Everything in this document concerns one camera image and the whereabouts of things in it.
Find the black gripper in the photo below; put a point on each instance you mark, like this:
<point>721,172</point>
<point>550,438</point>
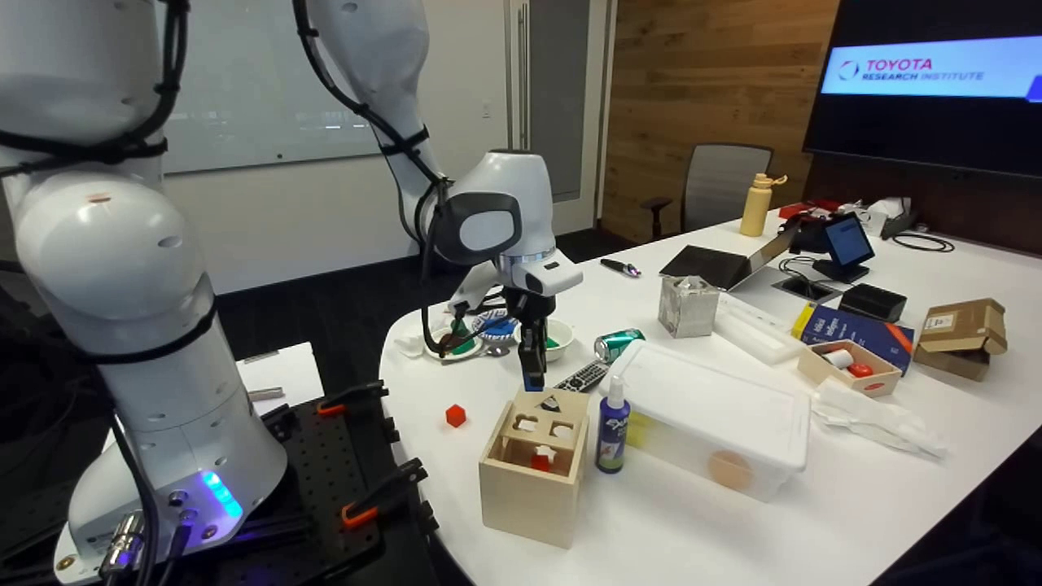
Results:
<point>531,308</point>

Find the orange block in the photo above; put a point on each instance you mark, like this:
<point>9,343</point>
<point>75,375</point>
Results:
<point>458,414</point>

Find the wooden shape sorter toy box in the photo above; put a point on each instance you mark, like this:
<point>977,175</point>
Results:
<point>535,491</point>

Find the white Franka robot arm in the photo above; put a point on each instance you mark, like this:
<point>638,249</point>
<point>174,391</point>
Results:
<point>118,281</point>

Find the white bowl with toy blocks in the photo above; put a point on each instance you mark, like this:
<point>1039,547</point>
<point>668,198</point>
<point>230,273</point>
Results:
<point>557,347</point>

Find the white long box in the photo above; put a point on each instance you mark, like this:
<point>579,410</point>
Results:
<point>759,329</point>

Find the small black box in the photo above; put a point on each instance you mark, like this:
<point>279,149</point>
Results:
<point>875,305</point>

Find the cardboard box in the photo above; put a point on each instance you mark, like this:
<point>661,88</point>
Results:
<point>962,329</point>

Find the blue white patterned plate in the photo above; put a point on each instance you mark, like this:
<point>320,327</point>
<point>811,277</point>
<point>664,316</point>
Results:
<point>496,337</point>

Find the black remote control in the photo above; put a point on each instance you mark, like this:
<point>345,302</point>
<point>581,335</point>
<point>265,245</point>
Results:
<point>584,375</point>

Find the white bowl with green toys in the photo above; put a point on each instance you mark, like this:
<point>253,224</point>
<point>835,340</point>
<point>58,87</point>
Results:
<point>460,343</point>

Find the blue spray bottle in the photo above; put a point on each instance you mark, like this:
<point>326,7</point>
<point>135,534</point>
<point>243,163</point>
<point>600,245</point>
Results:
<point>612,427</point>

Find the black marker pen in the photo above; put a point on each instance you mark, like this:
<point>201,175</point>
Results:
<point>619,269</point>

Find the grey cube container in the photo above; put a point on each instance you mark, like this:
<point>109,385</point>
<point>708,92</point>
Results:
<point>687,310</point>

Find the black clamp orange tip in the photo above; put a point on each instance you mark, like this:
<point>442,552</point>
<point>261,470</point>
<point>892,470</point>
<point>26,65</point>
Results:
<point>345,400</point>
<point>360,493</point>

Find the clear plastic storage bin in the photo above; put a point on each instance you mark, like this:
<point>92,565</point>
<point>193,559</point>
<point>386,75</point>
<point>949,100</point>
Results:
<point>719,417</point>

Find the black mounting breadboard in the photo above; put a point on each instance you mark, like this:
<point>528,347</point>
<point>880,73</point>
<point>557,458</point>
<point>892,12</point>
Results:
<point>326,476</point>

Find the grey office chair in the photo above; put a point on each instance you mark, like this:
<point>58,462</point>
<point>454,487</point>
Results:
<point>721,184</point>

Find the white paper sheet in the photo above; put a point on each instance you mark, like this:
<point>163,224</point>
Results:
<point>280,375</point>

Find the yellow water bottle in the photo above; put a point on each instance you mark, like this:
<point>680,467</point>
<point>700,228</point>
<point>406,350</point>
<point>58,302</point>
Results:
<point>757,208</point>

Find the small wooden tray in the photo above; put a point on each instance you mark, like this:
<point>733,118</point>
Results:
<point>850,372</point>

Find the blue book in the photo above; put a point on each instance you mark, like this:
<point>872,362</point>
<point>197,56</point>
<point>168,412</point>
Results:
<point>859,329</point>

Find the small tablet on stand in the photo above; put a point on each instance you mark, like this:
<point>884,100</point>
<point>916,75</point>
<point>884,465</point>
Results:
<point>847,241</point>

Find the clear plastic bag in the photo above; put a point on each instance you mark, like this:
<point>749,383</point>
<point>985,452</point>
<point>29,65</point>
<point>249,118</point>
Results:
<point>875,417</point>

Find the white device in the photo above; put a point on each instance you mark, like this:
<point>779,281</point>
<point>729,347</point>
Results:
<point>891,218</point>

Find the wall whiteboard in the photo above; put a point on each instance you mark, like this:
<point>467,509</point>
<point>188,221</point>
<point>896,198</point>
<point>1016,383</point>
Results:
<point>271,87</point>

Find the wall mounted TV screen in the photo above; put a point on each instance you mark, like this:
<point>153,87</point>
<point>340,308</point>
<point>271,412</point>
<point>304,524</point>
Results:
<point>934,69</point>

